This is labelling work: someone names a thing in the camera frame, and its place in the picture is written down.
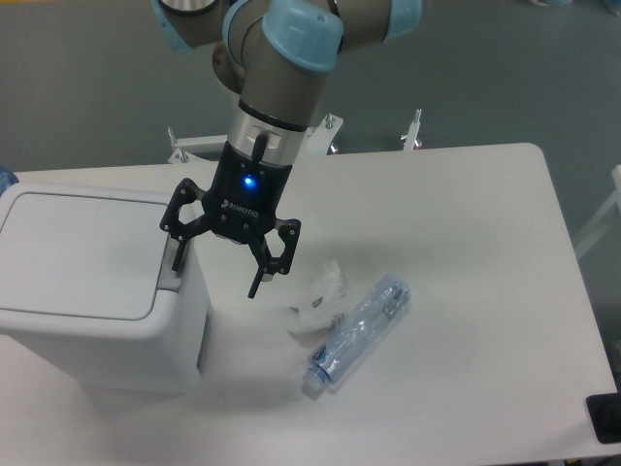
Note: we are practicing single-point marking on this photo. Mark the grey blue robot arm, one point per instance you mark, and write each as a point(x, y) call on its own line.
point(284, 51)

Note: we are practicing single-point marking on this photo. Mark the black device at table edge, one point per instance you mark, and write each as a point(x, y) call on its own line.
point(604, 411)

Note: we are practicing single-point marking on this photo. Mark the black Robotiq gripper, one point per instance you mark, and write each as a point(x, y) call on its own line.
point(245, 199)

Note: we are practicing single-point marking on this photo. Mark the white frame at right edge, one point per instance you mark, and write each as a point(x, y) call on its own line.
point(600, 221)

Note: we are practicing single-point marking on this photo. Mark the white trash can lid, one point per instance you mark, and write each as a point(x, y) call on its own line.
point(83, 255)

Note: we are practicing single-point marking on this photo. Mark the clear plastic water bottle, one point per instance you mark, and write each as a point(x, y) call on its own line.
point(356, 335)

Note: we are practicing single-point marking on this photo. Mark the blue object behind trash can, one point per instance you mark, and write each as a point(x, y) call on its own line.
point(7, 179)

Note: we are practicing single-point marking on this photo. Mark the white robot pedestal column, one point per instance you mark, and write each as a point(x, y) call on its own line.
point(229, 73)

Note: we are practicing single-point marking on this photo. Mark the white plastic trash can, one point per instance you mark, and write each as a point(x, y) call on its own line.
point(164, 351)

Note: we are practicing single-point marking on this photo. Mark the white pedestal base frame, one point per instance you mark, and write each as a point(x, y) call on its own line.
point(320, 140)

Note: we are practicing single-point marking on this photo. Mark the crumpled white plastic wrapper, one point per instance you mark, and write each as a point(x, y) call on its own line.
point(323, 306)

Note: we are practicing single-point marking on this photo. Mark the grey trash can push button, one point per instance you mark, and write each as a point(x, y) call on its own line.
point(170, 279)

